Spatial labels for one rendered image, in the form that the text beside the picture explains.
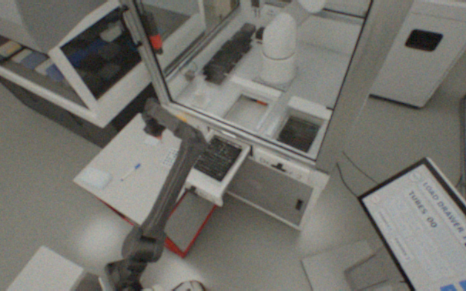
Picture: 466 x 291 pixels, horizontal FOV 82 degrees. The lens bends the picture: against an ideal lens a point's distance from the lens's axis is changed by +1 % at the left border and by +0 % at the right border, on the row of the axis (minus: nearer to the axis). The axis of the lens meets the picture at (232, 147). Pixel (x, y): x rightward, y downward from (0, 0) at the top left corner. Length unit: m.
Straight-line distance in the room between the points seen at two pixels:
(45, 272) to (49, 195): 1.34
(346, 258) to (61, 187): 2.45
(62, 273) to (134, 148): 0.73
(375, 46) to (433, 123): 2.37
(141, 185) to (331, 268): 1.39
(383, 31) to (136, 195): 1.33
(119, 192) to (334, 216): 1.57
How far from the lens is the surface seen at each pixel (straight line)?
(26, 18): 1.51
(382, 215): 1.25
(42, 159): 3.20
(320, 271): 2.12
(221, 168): 1.36
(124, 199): 1.60
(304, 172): 1.35
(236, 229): 2.18
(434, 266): 1.21
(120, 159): 1.74
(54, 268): 1.65
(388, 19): 0.79
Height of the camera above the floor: 2.08
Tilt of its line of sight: 56 degrees down
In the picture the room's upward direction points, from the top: 7 degrees counter-clockwise
